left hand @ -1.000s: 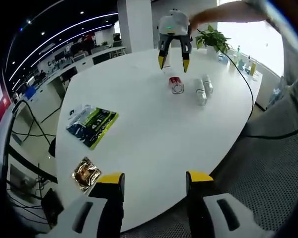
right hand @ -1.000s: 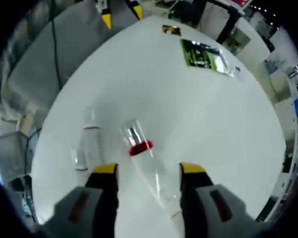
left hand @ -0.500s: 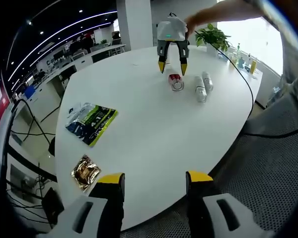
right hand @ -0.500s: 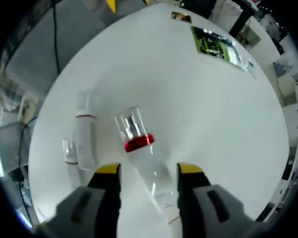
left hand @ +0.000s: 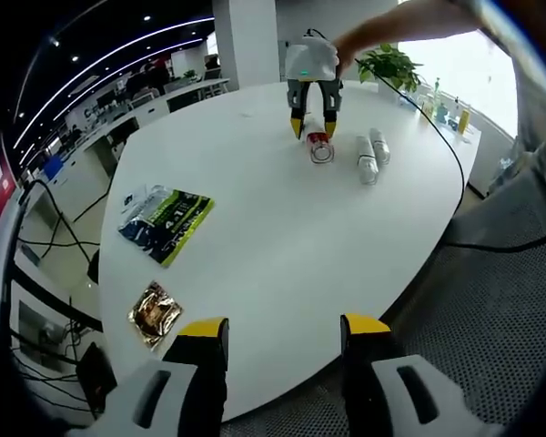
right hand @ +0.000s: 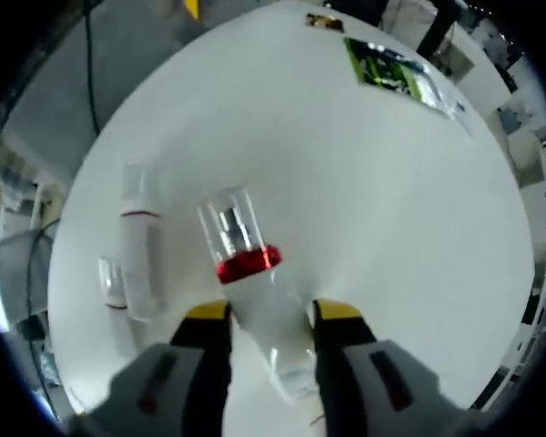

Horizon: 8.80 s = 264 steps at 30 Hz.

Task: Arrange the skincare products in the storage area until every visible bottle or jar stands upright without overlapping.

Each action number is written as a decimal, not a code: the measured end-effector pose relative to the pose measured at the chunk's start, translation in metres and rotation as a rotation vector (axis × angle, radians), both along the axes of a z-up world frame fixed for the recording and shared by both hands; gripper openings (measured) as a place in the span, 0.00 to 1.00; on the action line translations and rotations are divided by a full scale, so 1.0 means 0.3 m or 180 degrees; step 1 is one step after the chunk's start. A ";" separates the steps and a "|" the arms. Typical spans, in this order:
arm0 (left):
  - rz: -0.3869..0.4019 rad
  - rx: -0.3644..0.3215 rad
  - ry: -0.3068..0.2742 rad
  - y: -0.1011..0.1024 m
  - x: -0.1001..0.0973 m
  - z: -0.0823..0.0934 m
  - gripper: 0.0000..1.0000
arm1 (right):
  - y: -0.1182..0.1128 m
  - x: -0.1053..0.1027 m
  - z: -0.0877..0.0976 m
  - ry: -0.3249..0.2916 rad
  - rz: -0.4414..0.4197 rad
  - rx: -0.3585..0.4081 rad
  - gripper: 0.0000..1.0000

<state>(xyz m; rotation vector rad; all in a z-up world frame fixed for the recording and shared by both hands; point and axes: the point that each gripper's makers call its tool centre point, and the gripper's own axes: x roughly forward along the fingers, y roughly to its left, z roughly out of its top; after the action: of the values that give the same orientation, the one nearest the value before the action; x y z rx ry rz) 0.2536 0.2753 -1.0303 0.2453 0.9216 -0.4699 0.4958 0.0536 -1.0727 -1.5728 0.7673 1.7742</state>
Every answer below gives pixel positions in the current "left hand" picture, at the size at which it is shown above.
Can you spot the white laptop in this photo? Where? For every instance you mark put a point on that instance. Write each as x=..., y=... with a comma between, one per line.
x=0, y=182

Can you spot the gold foil skincare sachet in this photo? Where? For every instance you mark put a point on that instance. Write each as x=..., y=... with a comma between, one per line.
x=154, y=314

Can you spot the black power adapter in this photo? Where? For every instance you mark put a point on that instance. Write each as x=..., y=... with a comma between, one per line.
x=95, y=373

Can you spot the red-collared skincare spray bottle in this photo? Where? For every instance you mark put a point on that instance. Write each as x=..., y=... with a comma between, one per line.
x=319, y=137

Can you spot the black chair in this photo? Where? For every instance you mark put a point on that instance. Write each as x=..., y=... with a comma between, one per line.
x=94, y=266

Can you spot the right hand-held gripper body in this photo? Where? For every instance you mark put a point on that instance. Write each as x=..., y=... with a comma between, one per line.
x=311, y=61

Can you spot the blue box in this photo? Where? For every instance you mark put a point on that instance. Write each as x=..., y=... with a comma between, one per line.
x=52, y=166

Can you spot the row of white office desks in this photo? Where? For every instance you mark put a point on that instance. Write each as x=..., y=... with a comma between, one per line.
x=141, y=109

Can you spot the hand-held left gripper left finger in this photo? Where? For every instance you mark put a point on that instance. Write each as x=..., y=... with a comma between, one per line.
x=164, y=400

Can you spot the green potted plant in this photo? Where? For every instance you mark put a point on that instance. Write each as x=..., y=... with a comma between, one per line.
x=387, y=64

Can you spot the white clear-capped skincare bottle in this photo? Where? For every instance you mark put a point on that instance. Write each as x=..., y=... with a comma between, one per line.
x=366, y=159

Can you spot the green black skincare packet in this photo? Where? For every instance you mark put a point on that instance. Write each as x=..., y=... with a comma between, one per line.
x=173, y=227

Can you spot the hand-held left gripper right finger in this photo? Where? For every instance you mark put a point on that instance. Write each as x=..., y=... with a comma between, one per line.
x=391, y=400

